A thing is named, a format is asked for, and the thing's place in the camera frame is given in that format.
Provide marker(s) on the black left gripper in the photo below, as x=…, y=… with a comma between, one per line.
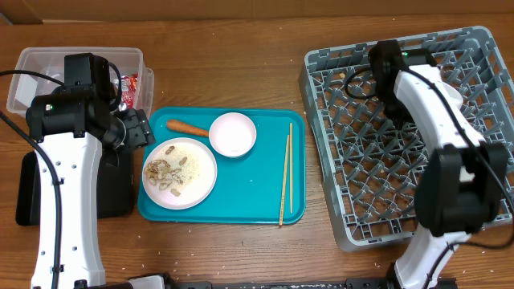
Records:
x=140, y=133

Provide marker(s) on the orange carrot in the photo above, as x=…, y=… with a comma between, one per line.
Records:
x=179, y=126

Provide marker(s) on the pink plate with food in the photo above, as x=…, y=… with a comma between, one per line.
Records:
x=198, y=190

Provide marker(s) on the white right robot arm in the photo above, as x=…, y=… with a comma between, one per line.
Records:
x=463, y=182

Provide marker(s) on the pink bowl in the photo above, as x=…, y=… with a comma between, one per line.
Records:
x=232, y=134

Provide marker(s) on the black rail at bottom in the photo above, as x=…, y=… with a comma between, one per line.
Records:
x=387, y=282

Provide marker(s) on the clear plastic waste bin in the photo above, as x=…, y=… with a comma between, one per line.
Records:
x=50, y=61

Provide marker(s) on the food scraps and rice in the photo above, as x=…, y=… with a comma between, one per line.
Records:
x=173, y=169

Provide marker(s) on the grey plastic dish rack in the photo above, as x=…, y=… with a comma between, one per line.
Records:
x=370, y=168

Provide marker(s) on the red snack wrapper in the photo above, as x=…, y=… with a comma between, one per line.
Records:
x=128, y=91

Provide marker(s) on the white bowl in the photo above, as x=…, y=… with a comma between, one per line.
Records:
x=453, y=97

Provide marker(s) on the black plastic tray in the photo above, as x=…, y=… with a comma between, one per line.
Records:
x=115, y=190

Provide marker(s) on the teal plastic tray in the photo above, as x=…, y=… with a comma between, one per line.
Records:
x=248, y=188

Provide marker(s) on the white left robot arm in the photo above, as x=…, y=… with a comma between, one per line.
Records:
x=72, y=129

